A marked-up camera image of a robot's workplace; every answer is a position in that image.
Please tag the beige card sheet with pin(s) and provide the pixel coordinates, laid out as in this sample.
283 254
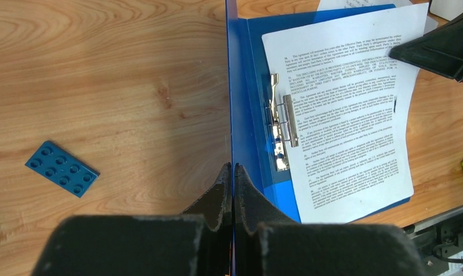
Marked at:
446 9

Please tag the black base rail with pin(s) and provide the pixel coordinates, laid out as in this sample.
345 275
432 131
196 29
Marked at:
439 241

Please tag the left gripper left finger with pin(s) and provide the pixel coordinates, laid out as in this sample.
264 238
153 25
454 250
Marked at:
194 242

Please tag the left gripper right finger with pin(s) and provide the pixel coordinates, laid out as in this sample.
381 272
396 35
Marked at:
267 242

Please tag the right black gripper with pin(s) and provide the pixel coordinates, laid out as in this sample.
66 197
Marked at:
439 51

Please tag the printed paper sheet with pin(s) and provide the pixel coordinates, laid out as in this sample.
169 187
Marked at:
344 4
347 105

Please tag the blue file folder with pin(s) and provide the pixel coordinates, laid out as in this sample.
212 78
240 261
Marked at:
259 133

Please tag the blue toy brick plate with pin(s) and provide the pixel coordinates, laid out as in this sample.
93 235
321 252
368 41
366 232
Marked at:
63 169

